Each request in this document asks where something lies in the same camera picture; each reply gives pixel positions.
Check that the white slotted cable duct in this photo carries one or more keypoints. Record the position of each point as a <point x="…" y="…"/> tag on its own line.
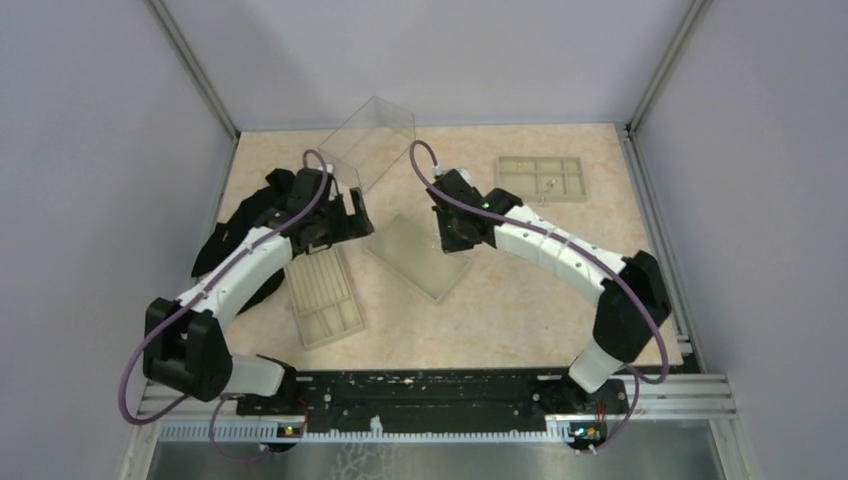
<point x="279" y="432"/>

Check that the beige compartment tray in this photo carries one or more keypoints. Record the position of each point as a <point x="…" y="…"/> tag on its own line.
<point x="525" y="176"/>

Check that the beige slotted ring tray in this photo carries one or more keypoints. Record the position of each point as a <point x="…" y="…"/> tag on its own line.
<point x="323" y="299"/>

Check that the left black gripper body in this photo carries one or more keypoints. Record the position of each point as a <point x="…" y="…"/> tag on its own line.
<point x="335" y="225"/>

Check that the clear plastic box cover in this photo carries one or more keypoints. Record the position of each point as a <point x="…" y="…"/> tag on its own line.
<point x="369" y="142"/>

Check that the black cloth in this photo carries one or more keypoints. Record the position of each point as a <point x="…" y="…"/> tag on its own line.
<point x="226" y="237"/>

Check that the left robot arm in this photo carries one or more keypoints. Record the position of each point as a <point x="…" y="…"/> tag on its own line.
<point x="187" y="350"/>

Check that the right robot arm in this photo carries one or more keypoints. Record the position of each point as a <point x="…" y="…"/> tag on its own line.
<point x="628" y="292"/>

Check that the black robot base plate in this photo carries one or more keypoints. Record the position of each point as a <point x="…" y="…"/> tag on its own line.
<point x="451" y="401"/>

